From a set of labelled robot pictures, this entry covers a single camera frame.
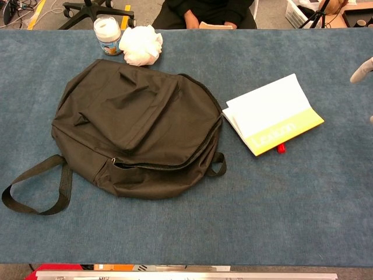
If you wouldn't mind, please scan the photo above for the blue felt table mat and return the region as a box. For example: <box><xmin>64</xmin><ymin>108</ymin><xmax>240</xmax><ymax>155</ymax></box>
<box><xmin>0</xmin><ymin>28</ymin><xmax>373</xmax><ymax>266</ymax></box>

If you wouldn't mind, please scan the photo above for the tangle of floor cables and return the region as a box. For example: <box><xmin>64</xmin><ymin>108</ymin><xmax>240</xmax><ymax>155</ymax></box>
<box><xmin>0</xmin><ymin>0</ymin><xmax>40</xmax><ymax>27</ymax></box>

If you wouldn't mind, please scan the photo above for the black tripod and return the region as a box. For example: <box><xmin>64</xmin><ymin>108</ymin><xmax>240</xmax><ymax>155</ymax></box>
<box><xmin>297</xmin><ymin>0</ymin><xmax>332</xmax><ymax>29</ymax></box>

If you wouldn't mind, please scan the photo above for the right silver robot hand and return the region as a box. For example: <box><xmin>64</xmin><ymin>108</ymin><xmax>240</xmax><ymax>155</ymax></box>
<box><xmin>349</xmin><ymin>57</ymin><xmax>373</xmax><ymax>124</ymax></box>

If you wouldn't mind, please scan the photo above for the jar with white lid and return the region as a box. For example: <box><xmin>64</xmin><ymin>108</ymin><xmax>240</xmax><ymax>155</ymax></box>
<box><xmin>93</xmin><ymin>16</ymin><xmax>122</xmax><ymax>56</ymax></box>

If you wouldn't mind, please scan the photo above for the seated person in black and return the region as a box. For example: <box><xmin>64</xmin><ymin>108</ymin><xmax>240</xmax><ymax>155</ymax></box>
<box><xmin>151</xmin><ymin>0</ymin><xmax>259</xmax><ymax>30</ymax></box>

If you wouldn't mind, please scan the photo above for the black fabric backpack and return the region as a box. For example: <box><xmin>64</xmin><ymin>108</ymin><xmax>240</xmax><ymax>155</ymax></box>
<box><xmin>1</xmin><ymin>58</ymin><xmax>227</xmax><ymax>216</ymax></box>

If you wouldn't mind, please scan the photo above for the red box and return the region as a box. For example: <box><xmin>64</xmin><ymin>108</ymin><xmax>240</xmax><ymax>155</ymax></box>
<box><xmin>24</xmin><ymin>264</ymin><xmax>84</xmax><ymax>280</ymax></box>

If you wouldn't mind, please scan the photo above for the white mesh bath pouf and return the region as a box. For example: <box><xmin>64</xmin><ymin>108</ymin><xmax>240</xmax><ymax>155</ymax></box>
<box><xmin>118</xmin><ymin>24</ymin><xmax>164</xmax><ymax>67</ymax></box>

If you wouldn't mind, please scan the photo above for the white plastic basket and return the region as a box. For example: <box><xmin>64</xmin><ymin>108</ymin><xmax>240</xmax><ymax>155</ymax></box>
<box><xmin>284</xmin><ymin>0</ymin><xmax>324</xmax><ymax>29</ymax></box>

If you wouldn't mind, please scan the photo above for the aluminium profile rail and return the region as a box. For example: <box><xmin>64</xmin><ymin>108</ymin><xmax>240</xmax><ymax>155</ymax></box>
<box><xmin>35</xmin><ymin>270</ymin><xmax>339</xmax><ymax>280</ymax></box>

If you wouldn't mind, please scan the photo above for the white yellow Lexicon book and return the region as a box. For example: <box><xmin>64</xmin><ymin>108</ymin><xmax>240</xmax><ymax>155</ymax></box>
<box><xmin>221</xmin><ymin>73</ymin><xmax>325</xmax><ymax>157</ymax></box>

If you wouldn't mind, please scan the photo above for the brown tray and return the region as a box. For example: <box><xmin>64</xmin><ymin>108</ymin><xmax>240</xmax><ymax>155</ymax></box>
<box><xmin>340</xmin><ymin>7</ymin><xmax>373</xmax><ymax>29</ymax></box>

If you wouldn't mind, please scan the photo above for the black office chair base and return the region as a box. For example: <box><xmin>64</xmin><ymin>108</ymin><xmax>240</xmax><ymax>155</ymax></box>
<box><xmin>58</xmin><ymin>0</ymin><xmax>137</xmax><ymax>30</ymax></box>

